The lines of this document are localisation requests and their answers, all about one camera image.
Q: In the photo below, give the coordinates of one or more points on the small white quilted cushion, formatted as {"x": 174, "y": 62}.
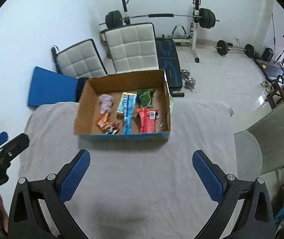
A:
{"x": 81, "y": 60}

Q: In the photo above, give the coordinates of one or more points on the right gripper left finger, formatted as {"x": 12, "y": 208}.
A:
{"x": 71, "y": 174}

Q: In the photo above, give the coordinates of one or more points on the light blue snack packet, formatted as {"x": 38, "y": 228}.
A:
{"x": 127, "y": 126}

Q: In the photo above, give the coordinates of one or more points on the chrome dumbbell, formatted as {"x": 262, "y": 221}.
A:
{"x": 189, "y": 81}

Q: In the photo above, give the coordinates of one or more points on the yellow blue tissue pack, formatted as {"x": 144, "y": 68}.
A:
{"x": 123, "y": 105}

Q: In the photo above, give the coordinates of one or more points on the purple fluffy towel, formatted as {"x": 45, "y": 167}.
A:
{"x": 106, "y": 103}

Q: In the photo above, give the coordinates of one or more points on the orange snack packet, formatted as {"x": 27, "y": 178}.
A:
{"x": 106, "y": 125}

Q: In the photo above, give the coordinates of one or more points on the black blue weight bench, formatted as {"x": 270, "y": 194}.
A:
{"x": 169, "y": 62}

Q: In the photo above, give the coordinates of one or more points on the floor barbell black plates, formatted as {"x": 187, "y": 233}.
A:
{"x": 224, "y": 47}

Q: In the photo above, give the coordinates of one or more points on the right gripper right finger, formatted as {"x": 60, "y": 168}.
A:
{"x": 211, "y": 175}

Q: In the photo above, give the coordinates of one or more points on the red snack packet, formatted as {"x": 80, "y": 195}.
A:
{"x": 148, "y": 119}

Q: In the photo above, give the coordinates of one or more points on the large white quilted cushion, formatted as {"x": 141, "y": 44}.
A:
{"x": 133, "y": 47}

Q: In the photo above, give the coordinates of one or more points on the green wet wipes pack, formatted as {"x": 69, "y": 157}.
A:
{"x": 144, "y": 98}

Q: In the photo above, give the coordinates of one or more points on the beige chair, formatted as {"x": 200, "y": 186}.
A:
{"x": 260, "y": 148}

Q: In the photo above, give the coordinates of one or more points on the black treadmill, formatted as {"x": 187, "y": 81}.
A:
{"x": 270, "y": 70}

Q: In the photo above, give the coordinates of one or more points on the white tablecloth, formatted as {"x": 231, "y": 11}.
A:
{"x": 135, "y": 189}

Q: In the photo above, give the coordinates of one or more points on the brown cardboard box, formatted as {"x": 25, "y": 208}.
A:
{"x": 115, "y": 85}

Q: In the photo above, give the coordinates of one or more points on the rack barbell black plates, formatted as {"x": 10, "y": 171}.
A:
{"x": 206, "y": 18}

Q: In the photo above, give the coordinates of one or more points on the blue foam mat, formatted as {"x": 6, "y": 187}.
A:
{"x": 48, "y": 87}

